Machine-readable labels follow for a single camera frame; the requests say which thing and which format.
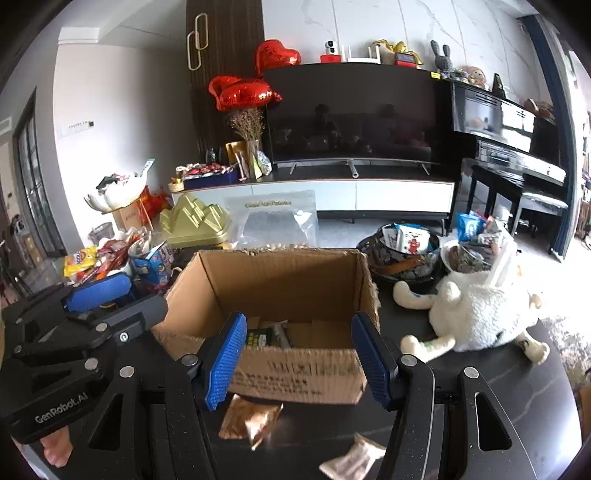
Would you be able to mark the red gift box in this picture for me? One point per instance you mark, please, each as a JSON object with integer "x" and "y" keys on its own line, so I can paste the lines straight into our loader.
{"x": 154, "y": 203}

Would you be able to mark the black metronome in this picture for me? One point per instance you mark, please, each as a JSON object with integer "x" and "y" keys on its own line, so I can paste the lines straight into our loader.
{"x": 497, "y": 84}

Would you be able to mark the white shell bowl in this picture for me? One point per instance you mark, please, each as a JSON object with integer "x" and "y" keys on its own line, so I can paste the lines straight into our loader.
{"x": 117, "y": 196}

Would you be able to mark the clear beige snack packet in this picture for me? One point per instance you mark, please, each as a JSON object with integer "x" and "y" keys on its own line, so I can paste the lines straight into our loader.
{"x": 353, "y": 461}

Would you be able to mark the brown items on piano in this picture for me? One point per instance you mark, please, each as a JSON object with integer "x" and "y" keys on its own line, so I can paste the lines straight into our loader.
{"x": 538, "y": 107}

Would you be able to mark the blue curtain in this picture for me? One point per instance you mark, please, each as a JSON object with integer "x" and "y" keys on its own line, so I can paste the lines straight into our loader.
{"x": 554, "y": 115}

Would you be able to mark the brown cardboard box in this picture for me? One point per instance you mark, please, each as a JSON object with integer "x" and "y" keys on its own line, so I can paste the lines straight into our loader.
{"x": 286, "y": 286}

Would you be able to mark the black framed glass door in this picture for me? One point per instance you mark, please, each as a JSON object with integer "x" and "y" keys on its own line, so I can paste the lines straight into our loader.
{"x": 37, "y": 194}

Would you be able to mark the black upright piano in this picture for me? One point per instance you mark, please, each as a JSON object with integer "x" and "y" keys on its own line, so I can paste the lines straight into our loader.
{"x": 489, "y": 115}

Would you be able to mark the clear zip bag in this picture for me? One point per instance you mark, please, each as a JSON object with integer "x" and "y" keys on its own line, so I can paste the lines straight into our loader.
{"x": 277, "y": 221}

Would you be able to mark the white tissue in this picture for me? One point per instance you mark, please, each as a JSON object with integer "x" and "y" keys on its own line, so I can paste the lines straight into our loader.
{"x": 501, "y": 263}

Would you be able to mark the black piano bench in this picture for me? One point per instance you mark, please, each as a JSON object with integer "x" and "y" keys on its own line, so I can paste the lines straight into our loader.
{"x": 540, "y": 199}

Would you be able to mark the white security camera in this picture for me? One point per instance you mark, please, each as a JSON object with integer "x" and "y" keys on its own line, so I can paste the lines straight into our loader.
{"x": 330, "y": 50}

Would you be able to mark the white plush sheep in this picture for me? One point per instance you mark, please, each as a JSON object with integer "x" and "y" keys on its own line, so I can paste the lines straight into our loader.
{"x": 475, "y": 314}

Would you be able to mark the pile of mixed snacks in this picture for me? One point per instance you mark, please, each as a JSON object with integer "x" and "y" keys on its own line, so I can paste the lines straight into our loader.
{"x": 115, "y": 254}

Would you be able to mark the small beige plush toy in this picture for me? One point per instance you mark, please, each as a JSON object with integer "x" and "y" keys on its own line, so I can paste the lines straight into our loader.
{"x": 475, "y": 76}

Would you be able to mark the grey bunny plush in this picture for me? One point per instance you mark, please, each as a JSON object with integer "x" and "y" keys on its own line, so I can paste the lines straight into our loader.
{"x": 441, "y": 59}

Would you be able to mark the white wall switch panel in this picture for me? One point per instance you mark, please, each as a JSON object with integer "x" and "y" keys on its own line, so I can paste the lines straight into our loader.
{"x": 76, "y": 128}

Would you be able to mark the white red snack packet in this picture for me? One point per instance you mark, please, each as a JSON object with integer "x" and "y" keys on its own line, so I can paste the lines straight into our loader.
{"x": 411, "y": 240}

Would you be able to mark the gold mountain-shaped box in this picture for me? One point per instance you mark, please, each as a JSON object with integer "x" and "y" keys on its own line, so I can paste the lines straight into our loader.
{"x": 198, "y": 221}

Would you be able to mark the yellow chip bag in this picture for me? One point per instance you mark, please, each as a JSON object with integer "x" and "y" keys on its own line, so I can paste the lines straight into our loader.
{"x": 81, "y": 261}

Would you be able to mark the clear bowl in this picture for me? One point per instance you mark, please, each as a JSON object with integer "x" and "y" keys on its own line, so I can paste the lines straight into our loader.
{"x": 466, "y": 263}

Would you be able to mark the red digital clock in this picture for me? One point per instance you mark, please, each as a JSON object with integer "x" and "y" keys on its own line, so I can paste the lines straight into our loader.
{"x": 405, "y": 59}

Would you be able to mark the black flat television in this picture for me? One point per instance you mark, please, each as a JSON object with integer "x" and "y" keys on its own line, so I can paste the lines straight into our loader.
{"x": 351, "y": 115}

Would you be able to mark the gold wall ornament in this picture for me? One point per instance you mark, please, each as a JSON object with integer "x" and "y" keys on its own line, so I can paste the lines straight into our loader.
{"x": 197, "y": 39}

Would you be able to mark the tray of red snacks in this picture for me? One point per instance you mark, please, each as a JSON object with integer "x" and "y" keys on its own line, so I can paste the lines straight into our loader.
{"x": 207, "y": 173}

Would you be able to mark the person's left hand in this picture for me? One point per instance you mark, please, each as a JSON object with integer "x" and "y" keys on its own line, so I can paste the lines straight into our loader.
{"x": 56, "y": 450}

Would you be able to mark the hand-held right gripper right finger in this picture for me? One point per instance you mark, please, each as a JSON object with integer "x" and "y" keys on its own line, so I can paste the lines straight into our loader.
{"x": 371, "y": 364}

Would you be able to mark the gold snack wrapper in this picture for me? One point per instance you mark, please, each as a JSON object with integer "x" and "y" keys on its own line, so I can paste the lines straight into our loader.
{"x": 247, "y": 420}

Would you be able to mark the grey trash bin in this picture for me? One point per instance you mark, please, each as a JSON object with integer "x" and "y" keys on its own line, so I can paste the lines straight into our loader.
{"x": 99, "y": 230}

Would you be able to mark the white television cabinet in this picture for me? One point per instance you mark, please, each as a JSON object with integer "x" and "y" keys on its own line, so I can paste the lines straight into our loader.
{"x": 392, "y": 194}

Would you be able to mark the glass vase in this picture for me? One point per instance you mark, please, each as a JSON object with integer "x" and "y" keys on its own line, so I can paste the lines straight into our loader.
{"x": 253, "y": 159}

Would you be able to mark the gold gift box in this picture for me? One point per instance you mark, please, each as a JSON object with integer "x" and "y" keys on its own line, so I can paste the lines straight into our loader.
{"x": 235, "y": 152}

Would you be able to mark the light green snack packet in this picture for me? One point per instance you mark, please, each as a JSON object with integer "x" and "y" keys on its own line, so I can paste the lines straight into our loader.
{"x": 256, "y": 340}

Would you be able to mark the dried flower bouquet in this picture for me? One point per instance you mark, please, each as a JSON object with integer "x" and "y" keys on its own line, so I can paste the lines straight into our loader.
{"x": 247, "y": 122}

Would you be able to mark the small woven basket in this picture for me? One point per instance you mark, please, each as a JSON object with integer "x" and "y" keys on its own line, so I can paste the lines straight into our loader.
{"x": 175, "y": 185}

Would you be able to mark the gold figurine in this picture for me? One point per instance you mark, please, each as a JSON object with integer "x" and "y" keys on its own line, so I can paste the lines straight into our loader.
{"x": 388, "y": 50}

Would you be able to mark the open brown carton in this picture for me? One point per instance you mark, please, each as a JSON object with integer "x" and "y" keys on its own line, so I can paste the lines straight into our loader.
{"x": 129, "y": 218}

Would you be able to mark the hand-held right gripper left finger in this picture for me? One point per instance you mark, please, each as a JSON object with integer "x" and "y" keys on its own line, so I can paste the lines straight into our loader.
{"x": 226, "y": 360}

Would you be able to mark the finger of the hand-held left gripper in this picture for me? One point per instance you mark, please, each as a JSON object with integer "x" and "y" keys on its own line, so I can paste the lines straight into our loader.
{"x": 99, "y": 288}
{"x": 138, "y": 314}

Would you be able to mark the red heart balloon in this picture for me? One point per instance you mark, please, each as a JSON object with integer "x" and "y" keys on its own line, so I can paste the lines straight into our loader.
{"x": 224, "y": 90}
{"x": 251, "y": 96}
{"x": 276, "y": 56}

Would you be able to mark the blue snack packet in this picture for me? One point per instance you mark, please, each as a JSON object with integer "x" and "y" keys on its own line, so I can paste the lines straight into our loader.
{"x": 470, "y": 226}

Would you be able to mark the white router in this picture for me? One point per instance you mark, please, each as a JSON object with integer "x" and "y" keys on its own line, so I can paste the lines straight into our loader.
{"x": 362, "y": 57}

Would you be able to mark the black patterned bowl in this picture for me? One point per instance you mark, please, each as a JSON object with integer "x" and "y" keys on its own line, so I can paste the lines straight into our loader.
{"x": 401, "y": 270}

